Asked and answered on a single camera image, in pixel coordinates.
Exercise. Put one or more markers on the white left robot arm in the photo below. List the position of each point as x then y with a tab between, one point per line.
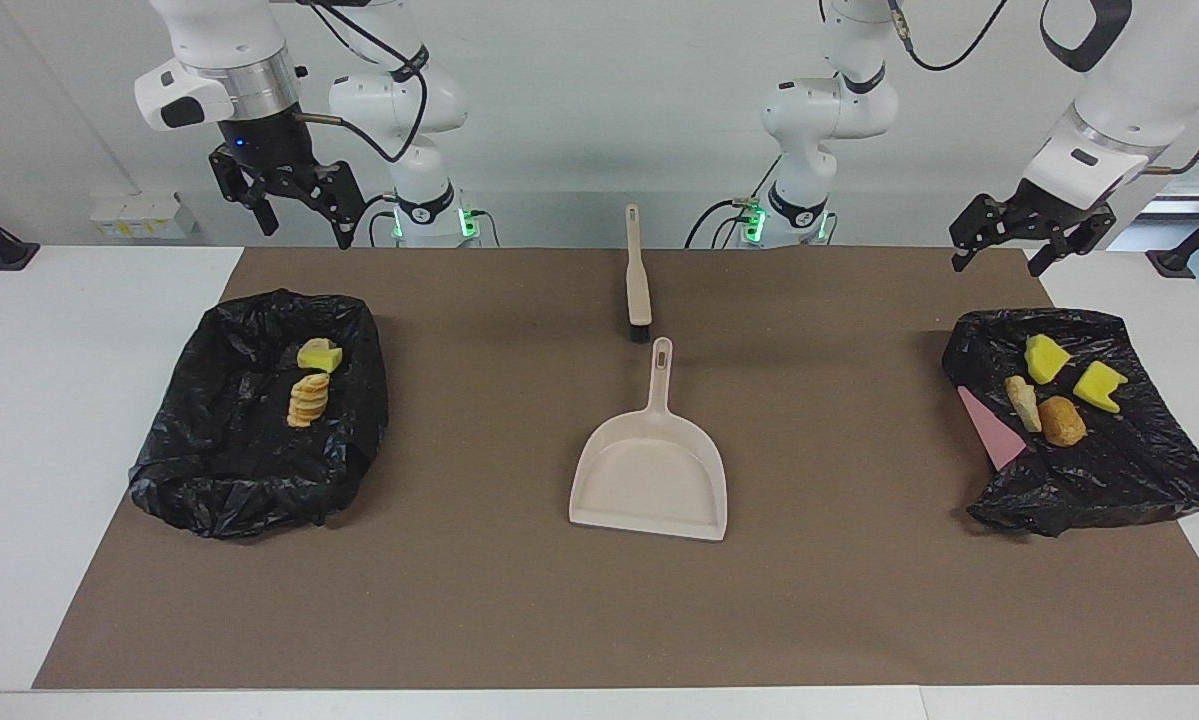
829	110

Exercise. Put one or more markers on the black trash bag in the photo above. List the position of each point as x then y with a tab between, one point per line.
229	470
1109	470

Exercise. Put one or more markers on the notched yellow sponge piece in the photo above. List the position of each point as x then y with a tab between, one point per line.
1099	385

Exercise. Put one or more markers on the pink plastic bin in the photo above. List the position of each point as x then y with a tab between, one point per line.
994	435

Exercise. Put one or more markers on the brown toy bread roll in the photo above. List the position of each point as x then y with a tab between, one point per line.
1062	422

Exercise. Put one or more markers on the brown table mat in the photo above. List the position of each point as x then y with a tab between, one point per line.
599	620

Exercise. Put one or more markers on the yellow sponge wedge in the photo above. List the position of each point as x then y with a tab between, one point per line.
329	358

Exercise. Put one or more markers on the beige hand brush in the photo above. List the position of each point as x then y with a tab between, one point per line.
638	285

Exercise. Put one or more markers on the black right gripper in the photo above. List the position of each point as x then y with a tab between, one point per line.
269	150

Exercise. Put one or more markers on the orange striped toy croissant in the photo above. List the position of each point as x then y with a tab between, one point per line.
1024	402

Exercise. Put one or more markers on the yellow sponge chunk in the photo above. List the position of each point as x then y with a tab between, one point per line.
1044	358

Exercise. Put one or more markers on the right black trash bag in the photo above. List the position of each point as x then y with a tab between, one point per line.
229	470

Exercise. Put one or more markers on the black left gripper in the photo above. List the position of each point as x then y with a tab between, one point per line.
1049	210

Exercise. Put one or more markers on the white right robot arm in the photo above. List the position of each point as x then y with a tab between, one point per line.
229	50

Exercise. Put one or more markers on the beige plastic dustpan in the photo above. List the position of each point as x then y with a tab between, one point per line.
649	470

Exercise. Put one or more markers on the white power strip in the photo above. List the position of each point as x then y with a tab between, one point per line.
144	215

